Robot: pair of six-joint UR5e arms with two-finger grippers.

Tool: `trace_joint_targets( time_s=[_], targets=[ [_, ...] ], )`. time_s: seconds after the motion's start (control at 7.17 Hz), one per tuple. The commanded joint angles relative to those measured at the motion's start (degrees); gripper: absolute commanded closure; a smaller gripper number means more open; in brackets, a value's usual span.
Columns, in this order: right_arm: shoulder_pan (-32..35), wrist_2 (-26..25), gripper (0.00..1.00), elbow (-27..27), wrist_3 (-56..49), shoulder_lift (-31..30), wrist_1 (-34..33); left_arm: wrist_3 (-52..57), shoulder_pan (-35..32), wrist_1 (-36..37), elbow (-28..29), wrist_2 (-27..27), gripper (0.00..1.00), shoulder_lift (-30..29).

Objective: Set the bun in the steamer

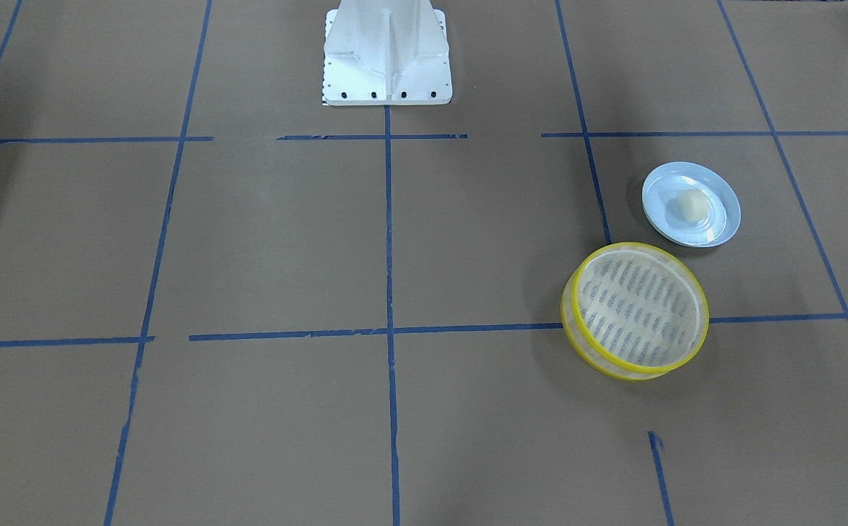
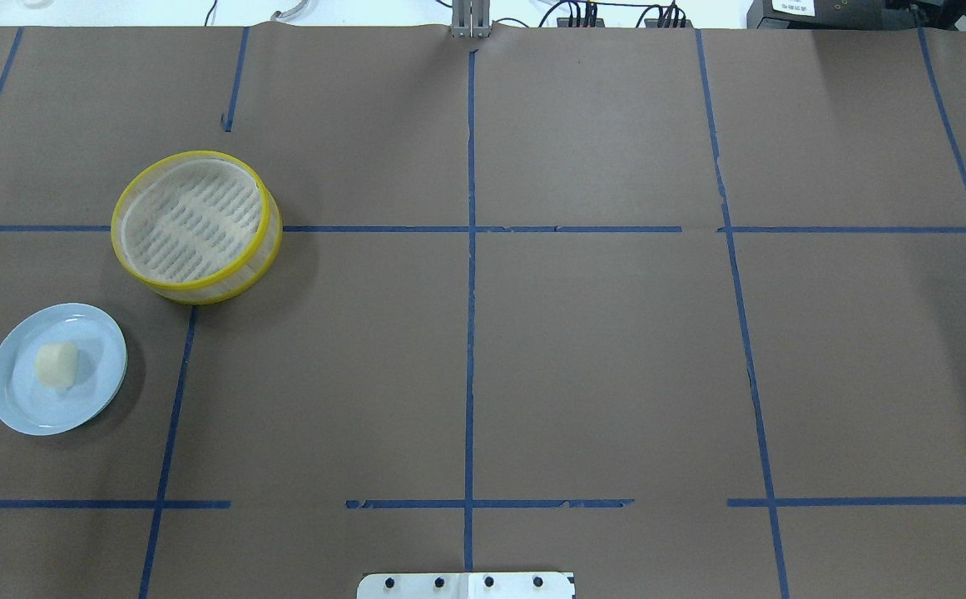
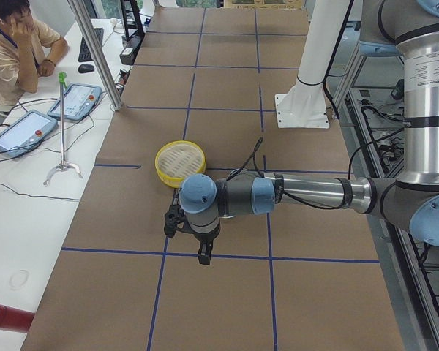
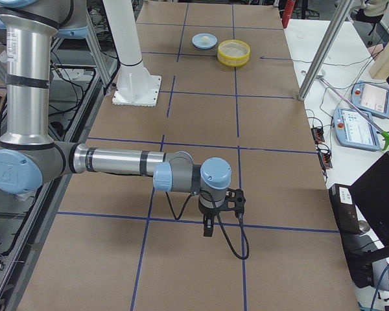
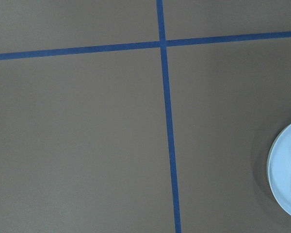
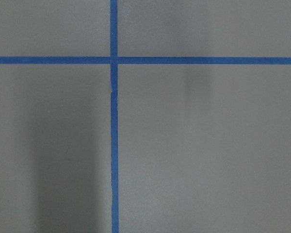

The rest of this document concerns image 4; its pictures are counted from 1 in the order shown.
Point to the aluminium frame post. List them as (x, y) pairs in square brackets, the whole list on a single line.
[(327, 41)]

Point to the wooden board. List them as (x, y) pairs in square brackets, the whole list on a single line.
[(380, 69)]

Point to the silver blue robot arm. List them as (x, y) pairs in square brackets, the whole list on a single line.
[(29, 157)]

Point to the orange black connector lower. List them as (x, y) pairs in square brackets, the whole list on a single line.
[(325, 159)]

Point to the black computer box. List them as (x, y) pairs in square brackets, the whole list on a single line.
[(344, 209)]

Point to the red cylinder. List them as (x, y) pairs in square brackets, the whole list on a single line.
[(289, 7)]

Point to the orange black connector upper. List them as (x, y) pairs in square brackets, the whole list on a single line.
[(318, 135)]

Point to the white steamed bun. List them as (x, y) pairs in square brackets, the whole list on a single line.
[(204, 40)]

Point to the black monitor with stand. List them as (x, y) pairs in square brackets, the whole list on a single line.
[(370, 194)]

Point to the white pedestal column base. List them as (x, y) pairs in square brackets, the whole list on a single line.
[(135, 86)]

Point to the far blue teach pendant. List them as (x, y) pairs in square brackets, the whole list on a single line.
[(372, 98)]

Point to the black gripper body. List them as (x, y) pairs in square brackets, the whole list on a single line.
[(209, 212)]

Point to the light blue plate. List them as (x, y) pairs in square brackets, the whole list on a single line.
[(196, 37)]

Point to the orange black connector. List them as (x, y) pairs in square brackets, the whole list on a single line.
[(325, 159), (318, 135)]

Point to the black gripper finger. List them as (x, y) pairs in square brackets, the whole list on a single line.
[(208, 227)]

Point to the metal reacher green handle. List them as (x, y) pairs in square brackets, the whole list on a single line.
[(384, 134)]

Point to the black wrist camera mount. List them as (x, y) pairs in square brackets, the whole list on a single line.
[(234, 201)]

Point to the near blue teach pendant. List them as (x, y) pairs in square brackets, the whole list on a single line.
[(354, 131)]

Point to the blue teach pendant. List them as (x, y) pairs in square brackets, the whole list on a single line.
[(372, 98), (354, 131)]

